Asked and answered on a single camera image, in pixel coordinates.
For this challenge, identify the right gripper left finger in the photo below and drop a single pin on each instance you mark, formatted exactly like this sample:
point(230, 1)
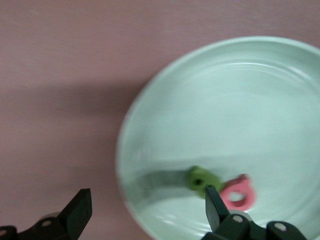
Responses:
point(72, 220)

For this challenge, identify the brown table cover sheet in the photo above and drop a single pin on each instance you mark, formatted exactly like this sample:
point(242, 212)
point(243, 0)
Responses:
point(62, 62)

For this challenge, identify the pink foam letter Q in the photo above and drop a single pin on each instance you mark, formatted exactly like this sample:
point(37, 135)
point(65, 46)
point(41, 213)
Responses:
point(250, 196)

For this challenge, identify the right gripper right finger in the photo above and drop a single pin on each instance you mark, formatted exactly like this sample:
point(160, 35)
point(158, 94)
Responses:
point(225, 227)

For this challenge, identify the light green plate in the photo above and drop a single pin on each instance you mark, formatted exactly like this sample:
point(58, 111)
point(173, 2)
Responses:
point(225, 112)

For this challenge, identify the green foam letter B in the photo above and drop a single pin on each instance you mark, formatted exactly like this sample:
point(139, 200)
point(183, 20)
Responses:
point(210, 178)

